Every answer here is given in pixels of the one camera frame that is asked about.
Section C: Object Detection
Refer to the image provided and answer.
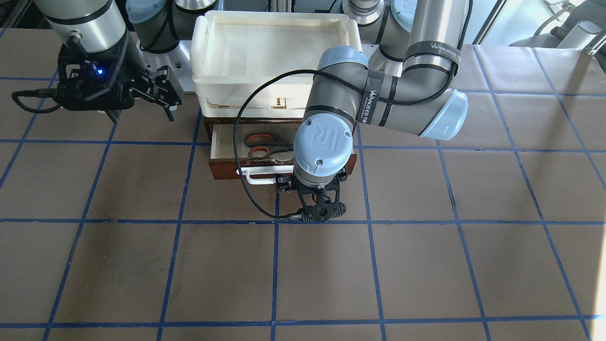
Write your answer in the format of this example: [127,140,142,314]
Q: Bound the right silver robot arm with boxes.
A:
[36,0,183,123]

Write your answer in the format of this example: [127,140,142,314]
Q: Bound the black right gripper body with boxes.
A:
[53,36,184,113]

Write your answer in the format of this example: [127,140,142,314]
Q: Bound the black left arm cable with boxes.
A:
[233,0,474,221]

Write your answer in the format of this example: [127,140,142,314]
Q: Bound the white plastic tray with handles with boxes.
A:
[190,10,362,118]

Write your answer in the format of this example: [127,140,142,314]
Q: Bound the wooden drawer with white handle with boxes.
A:
[208,124,358,186]

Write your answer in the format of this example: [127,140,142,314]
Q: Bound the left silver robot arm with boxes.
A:
[277,0,472,222]

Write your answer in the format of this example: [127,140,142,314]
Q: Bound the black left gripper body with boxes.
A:
[275,173,348,222]

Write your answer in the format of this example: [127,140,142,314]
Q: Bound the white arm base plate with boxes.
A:
[362,44,403,76]
[136,40,195,94]

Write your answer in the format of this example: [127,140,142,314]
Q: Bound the grey orange handled scissors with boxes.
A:
[244,133,294,162]

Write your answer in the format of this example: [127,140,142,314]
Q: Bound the dark brown wooden cabinet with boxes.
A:
[203,116,303,141]

